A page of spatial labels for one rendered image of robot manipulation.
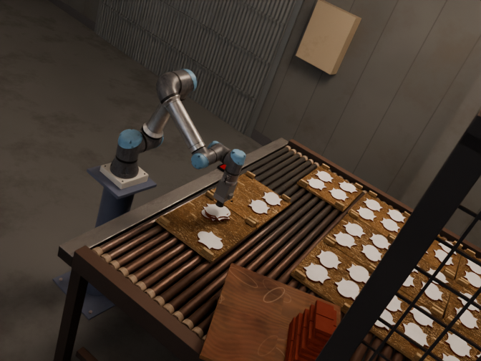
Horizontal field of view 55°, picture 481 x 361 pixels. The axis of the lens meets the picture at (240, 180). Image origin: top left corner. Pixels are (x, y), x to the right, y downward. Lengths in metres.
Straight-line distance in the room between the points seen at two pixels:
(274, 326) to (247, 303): 0.14
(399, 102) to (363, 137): 0.51
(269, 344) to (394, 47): 3.54
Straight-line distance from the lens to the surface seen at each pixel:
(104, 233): 2.12
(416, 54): 4.69
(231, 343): 1.69
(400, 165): 4.85
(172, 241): 2.16
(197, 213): 2.35
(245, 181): 2.77
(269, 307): 1.87
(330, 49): 4.86
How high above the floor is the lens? 2.30
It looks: 30 degrees down
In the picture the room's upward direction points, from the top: 22 degrees clockwise
